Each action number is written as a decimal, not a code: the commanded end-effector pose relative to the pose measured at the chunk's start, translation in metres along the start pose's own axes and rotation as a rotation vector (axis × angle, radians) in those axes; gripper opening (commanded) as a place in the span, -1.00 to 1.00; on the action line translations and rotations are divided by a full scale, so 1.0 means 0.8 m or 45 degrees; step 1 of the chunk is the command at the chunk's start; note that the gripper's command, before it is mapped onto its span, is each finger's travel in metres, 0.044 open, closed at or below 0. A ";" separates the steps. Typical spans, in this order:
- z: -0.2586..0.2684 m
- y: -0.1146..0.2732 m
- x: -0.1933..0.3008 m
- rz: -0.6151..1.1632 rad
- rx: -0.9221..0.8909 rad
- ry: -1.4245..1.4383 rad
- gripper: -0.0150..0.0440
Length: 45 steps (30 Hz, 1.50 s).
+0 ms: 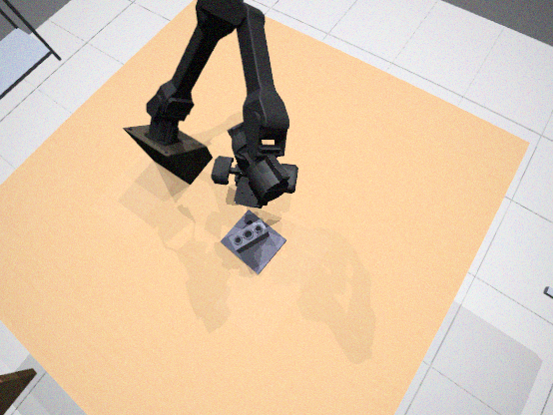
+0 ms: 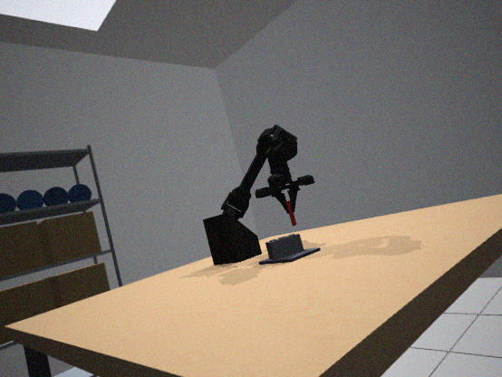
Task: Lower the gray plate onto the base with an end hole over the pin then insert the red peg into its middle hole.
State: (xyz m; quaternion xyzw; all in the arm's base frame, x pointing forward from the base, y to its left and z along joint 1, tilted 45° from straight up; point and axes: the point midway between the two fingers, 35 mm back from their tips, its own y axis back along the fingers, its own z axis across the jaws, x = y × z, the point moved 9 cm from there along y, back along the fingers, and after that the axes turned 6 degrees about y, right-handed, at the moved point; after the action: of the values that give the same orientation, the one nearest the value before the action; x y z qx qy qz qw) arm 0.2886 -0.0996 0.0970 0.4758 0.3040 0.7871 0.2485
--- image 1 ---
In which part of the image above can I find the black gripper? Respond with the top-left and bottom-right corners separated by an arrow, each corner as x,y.
211,156 -> 298,194

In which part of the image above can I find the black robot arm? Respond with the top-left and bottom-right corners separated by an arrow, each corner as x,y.
144,0 -> 290,208

